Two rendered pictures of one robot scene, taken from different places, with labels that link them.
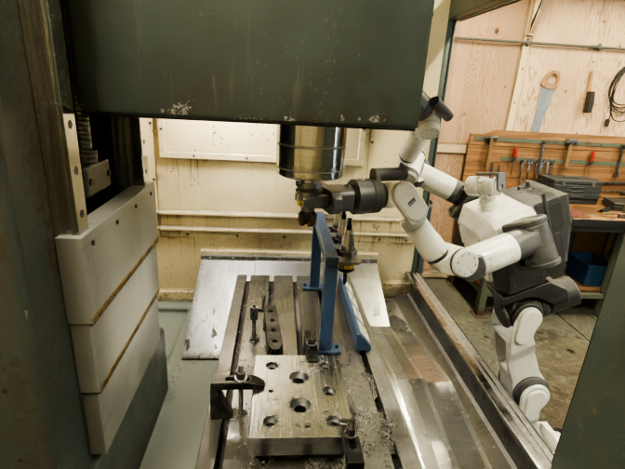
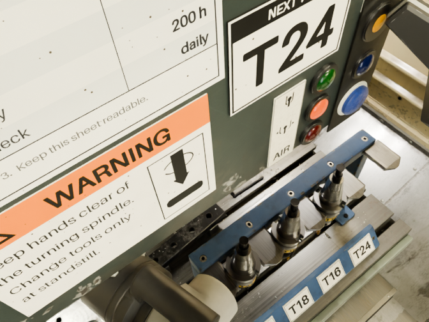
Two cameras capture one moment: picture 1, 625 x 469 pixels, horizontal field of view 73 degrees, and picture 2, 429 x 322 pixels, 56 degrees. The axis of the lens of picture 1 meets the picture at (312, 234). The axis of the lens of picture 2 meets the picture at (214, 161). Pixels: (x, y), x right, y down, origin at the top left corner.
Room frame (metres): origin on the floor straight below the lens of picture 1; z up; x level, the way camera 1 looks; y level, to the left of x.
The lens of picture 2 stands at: (1.07, -0.32, 1.92)
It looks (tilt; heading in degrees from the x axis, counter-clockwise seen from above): 55 degrees down; 62
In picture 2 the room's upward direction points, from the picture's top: 5 degrees counter-clockwise
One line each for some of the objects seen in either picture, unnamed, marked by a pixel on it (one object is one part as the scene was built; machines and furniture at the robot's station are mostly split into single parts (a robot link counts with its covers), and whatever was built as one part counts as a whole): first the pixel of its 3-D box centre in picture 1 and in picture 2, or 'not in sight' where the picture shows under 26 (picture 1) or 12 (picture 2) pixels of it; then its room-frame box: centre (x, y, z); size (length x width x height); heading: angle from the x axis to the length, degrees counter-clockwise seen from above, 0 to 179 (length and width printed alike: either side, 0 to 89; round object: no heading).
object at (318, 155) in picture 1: (311, 148); not in sight; (0.98, 0.01, 1.56); 0.16 x 0.16 x 0.12
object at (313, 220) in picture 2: not in sight; (308, 214); (1.38, -0.09, 1.21); 0.07 x 0.05 x 0.01; 95
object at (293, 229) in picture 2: (342, 227); (290, 220); (1.33, -0.10, 1.26); 0.04 x 0.04 x 0.07
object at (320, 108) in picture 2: not in sight; (318, 108); (1.24, -0.17, 1.67); 0.02 x 0.01 x 0.02; 5
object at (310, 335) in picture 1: (310, 353); not in sight; (1.03, -0.01, 0.97); 0.13 x 0.03 x 0.15; 5
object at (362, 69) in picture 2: not in sight; (364, 64); (1.29, -0.17, 1.69); 0.02 x 0.01 x 0.02; 5
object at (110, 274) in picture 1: (126, 301); not in sight; (0.94, 0.46, 1.16); 0.48 x 0.05 x 0.51; 5
